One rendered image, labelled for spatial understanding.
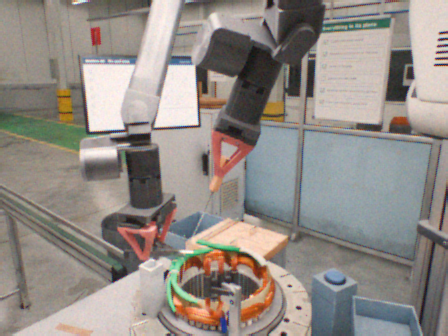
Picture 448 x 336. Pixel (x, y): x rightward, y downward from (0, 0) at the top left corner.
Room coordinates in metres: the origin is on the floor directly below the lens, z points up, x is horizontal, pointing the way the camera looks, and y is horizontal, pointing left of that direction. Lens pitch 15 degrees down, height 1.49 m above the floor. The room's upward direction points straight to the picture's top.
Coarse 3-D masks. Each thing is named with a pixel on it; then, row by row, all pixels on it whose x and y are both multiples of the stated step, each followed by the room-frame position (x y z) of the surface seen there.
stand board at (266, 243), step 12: (216, 228) 0.89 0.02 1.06; (228, 228) 0.88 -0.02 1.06; (240, 228) 0.88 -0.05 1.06; (192, 240) 0.81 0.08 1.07; (216, 240) 0.81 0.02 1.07; (228, 240) 0.81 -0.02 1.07; (240, 240) 0.81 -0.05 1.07; (252, 240) 0.81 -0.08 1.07; (264, 240) 0.81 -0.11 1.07; (276, 240) 0.81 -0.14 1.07; (264, 252) 0.75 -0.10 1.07; (276, 252) 0.78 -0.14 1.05
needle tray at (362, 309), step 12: (360, 300) 0.58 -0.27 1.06; (372, 300) 0.57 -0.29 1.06; (360, 312) 0.57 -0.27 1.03; (372, 312) 0.57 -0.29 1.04; (384, 312) 0.56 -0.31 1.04; (396, 312) 0.56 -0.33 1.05; (408, 312) 0.55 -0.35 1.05; (360, 324) 0.55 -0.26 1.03; (372, 324) 0.55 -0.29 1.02; (384, 324) 0.55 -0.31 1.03; (396, 324) 0.55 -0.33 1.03; (408, 324) 0.55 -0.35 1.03
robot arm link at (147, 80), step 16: (160, 0) 0.67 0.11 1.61; (176, 0) 0.68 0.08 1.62; (160, 16) 0.66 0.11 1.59; (176, 16) 0.67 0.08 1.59; (144, 32) 0.66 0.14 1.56; (160, 32) 0.65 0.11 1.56; (176, 32) 0.67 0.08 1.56; (144, 48) 0.63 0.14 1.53; (160, 48) 0.63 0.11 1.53; (144, 64) 0.62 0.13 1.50; (160, 64) 0.62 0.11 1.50; (144, 80) 0.60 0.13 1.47; (160, 80) 0.61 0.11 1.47; (128, 96) 0.58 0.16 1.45; (144, 96) 0.58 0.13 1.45; (160, 96) 0.61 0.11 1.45
